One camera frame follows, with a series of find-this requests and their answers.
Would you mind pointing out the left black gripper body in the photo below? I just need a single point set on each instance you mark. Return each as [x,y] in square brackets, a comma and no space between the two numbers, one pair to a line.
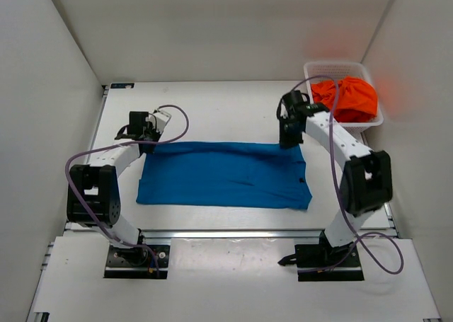
[148,136]

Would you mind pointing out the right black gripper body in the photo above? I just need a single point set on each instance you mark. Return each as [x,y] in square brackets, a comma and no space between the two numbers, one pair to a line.
[289,136]

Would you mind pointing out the orange t shirt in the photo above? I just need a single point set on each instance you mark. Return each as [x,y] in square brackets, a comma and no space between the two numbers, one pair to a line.
[357,102]

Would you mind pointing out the blue t shirt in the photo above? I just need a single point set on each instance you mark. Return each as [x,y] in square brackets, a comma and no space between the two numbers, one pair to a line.
[225,174]

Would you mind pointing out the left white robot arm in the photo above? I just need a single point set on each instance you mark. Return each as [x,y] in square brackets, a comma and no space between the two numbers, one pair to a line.
[94,199]

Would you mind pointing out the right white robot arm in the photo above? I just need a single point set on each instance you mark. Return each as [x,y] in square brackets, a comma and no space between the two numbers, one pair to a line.
[365,184]

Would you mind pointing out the white plastic basket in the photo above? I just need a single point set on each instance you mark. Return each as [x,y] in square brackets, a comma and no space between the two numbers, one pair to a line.
[339,70]

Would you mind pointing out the dark label sticker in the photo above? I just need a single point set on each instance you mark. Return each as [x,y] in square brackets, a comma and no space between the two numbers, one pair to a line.
[122,85]

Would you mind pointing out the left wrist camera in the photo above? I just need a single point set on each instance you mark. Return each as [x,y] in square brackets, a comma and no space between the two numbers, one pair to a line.
[160,118]

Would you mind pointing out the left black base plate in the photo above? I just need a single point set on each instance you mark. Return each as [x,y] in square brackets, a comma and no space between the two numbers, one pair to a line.
[131,264]

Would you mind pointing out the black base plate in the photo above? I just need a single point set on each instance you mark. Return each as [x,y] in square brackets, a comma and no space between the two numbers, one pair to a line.
[131,264]
[315,264]

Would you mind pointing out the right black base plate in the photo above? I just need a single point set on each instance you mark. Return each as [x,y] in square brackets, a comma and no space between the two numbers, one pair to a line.
[315,264]

